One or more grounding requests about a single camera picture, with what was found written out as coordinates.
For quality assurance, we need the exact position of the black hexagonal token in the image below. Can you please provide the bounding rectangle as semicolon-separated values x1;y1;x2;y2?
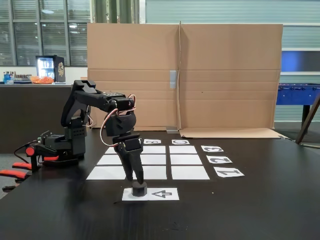
131;181;148;197

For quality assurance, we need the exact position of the white paper sheet with arrow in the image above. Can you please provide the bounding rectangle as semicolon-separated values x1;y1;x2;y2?
121;187;180;202

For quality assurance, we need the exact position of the paper sheet with number 3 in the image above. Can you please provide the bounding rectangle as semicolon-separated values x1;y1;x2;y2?
200;145;225;153

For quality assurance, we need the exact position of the grey tape strip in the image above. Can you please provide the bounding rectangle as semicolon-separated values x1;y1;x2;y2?
169;70;178;89

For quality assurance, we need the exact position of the paper sheet with number 2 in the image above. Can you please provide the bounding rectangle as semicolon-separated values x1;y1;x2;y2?
206;155;233;165

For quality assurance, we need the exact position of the paper sheet with number 1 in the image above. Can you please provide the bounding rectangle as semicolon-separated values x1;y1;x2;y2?
213;167;245;178

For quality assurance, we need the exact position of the black clamp with orange knob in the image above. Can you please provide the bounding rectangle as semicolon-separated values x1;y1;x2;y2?
24;142;61;173

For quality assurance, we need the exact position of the black mini fridge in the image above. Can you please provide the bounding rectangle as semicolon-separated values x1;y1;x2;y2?
35;54;66;83

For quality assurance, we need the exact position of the orange snack bag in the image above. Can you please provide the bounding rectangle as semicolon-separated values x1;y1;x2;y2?
27;75;55;85

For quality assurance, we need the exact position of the dark counter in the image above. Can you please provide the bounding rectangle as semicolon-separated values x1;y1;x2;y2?
0;83;91;154

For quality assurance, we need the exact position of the brown cardboard panel with flap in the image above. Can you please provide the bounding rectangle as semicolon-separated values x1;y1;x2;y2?
178;21;288;139

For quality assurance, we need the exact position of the blue foosball table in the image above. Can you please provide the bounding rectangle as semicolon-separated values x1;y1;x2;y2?
276;83;320;128

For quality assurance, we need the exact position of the red white servo cable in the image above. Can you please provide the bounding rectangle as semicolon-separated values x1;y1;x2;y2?
99;93;138;148

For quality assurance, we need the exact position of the black power cable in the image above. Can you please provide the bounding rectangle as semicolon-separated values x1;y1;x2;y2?
13;141;38;163

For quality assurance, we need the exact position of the clamp with orange handles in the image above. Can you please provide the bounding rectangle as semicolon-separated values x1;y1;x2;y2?
0;161;33;192

